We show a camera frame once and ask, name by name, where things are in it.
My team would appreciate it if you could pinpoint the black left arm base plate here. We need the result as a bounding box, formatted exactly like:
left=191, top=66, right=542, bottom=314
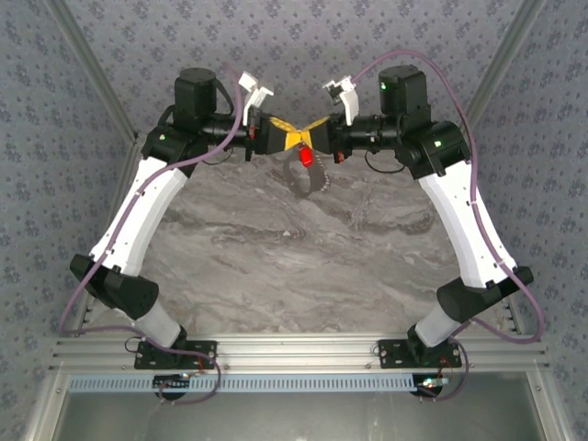
left=133, top=339, right=218, bottom=370

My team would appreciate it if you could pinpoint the wide grooved aluminium rail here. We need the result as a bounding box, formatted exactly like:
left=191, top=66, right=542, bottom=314
left=48, top=334, right=550, bottom=372

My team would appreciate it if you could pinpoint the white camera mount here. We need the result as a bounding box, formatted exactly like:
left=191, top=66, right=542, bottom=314
left=242, top=85, right=276, bottom=126
left=338, top=74, right=359, bottom=127

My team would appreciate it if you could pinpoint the short aluminium frame leg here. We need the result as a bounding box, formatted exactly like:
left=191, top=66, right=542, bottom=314
left=22, top=371, right=70, bottom=441
left=526, top=371, right=573, bottom=441

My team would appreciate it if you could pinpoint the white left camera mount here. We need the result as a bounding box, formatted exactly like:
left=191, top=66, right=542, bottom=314
left=242, top=85, right=276, bottom=126

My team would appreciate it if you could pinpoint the grey sheet metal panel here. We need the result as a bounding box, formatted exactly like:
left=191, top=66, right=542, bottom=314
left=50, top=372, right=548, bottom=441

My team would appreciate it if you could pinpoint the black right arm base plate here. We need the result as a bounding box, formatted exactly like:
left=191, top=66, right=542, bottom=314
left=377, top=338, right=463, bottom=370

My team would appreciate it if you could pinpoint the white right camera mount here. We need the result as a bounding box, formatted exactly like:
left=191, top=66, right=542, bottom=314
left=338, top=74, right=359, bottom=127

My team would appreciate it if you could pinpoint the pale slotted cable duct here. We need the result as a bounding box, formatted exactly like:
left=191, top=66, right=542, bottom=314
left=67, top=372, right=426, bottom=394

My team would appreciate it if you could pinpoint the aluminium frame post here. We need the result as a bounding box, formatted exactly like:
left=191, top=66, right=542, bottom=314
left=45, top=0, right=140, bottom=144
left=454, top=0, right=550, bottom=141

